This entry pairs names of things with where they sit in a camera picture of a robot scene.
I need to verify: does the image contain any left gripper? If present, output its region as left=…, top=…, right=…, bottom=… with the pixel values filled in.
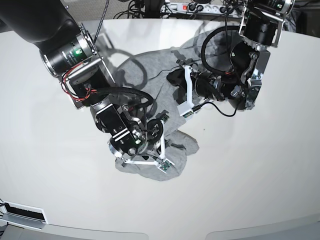
left=166, top=69, right=220, bottom=100

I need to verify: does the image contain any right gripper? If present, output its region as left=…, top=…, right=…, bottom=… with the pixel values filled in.
left=139, top=119, right=164, bottom=155

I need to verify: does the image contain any grey t-shirt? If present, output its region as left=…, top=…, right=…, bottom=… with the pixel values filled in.
left=114, top=32, right=248, bottom=182

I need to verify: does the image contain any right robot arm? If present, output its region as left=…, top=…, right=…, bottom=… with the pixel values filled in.
left=0, top=0, right=164, bottom=160

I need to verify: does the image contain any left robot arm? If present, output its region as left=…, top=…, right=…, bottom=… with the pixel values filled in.
left=167, top=0, right=295, bottom=118

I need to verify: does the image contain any white power strip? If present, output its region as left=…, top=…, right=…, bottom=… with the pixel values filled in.
left=160, top=0, right=245, bottom=19

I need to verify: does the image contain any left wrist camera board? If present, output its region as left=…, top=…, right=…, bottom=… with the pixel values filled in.
left=177, top=101, right=194, bottom=119

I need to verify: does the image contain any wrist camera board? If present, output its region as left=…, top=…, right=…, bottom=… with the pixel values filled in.
left=158, top=160, right=172, bottom=174
left=177, top=101, right=194, bottom=119

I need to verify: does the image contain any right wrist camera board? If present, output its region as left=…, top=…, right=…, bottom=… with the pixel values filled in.
left=158, top=160, right=172, bottom=174

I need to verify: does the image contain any table cable grommet slot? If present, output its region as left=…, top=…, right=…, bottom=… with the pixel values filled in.
left=0, top=199, right=49, bottom=231

